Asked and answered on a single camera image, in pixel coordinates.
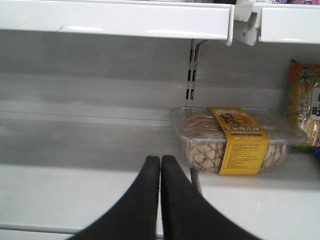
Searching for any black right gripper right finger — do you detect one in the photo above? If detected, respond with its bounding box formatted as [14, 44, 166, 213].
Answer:
[160, 155, 257, 240]

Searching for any clear cookie box yellow label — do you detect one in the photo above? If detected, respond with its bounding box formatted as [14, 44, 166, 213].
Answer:
[170, 107, 307, 175]

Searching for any orange rice cracker bag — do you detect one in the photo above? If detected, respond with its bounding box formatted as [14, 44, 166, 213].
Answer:
[286, 60, 320, 148]

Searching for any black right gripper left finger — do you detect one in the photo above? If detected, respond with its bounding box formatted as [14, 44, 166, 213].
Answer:
[69, 156, 160, 240]

